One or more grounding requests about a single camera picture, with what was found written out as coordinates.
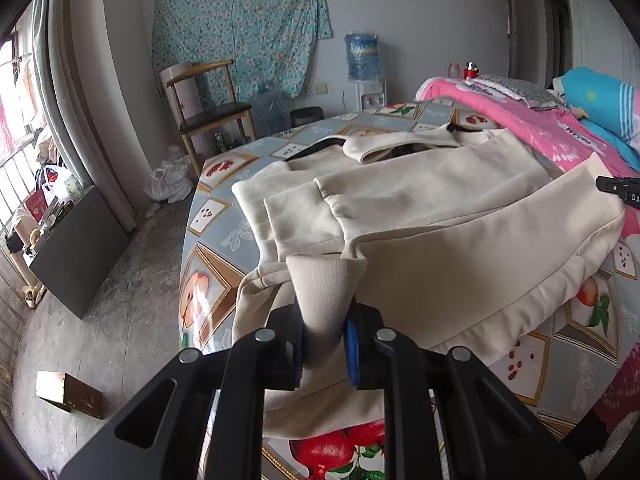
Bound metal window grille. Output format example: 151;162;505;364
0;30;56;411

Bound cream zip jacket black stripes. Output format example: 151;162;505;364
231;127;628;441

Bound table with fruit print cover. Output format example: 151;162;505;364
177;97;640;480

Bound grey curtain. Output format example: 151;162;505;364
30;0;151;233

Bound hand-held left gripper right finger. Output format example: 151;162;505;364
341;305;586;480

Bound white plastic bag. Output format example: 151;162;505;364
144;145;196;204

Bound blue striped blanket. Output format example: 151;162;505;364
552;66;640;153

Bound white shopping bag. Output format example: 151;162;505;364
41;164;83;206

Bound white cardboard box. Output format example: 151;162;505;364
161;62;205;120

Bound beige shoe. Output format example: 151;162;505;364
20;282;48;311

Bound blue water dispenser bottle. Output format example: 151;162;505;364
345;31;381;82

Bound grey patterned cloth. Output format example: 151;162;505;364
472;74;566;110

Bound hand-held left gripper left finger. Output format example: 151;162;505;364
60;305;306;480

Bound red box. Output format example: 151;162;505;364
25;191;48;221

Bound wooden chair dark seat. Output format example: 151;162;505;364
160;58;257;171

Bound teal floral wall cloth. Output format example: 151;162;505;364
151;0;333;108

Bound pink blanket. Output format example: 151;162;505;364
415;76;640;233

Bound grey door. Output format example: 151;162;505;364
510;0;576;88

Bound dark grey cabinet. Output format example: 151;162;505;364
27;185;133;320

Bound black rice cooker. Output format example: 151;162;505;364
290;106;323;128

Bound clear empty water jug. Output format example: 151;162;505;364
252;92;293;138

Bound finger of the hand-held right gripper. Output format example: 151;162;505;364
596;176;640;193

